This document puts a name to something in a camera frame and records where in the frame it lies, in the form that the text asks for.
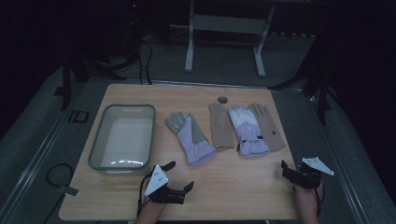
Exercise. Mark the beige glove with dark button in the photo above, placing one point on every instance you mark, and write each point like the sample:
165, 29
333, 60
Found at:
272, 133

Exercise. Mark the person's right hand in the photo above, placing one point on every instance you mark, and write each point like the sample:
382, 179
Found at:
306, 199

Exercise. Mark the grey plastic bin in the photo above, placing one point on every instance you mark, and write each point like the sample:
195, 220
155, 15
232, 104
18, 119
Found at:
124, 140

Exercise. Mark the black floor socket frame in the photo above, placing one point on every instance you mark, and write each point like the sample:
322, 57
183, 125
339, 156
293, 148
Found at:
79, 116

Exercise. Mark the person's left hand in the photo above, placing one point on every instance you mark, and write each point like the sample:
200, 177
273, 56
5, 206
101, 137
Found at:
149, 210

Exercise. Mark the black tripod stand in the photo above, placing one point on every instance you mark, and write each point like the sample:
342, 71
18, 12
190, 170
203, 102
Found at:
66, 81
322, 93

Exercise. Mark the purple and grey ski glove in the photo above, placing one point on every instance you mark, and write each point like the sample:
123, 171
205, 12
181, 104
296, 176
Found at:
193, 140

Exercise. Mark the plain beige glove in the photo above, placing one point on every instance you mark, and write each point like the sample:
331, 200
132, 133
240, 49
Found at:
221, 127

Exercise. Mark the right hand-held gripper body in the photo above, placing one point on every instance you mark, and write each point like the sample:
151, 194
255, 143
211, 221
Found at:
316, 165

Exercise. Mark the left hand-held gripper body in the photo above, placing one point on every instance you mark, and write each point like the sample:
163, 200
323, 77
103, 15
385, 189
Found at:
156, 181

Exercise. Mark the purple and white ski glove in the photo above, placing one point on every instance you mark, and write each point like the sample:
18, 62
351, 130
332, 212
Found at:
249, 133

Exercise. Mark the white metal stand frame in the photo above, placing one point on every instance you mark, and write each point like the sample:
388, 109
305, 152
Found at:
229, 24

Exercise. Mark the grey flat floor tag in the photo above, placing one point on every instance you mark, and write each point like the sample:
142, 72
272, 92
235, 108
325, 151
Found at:
69, 191

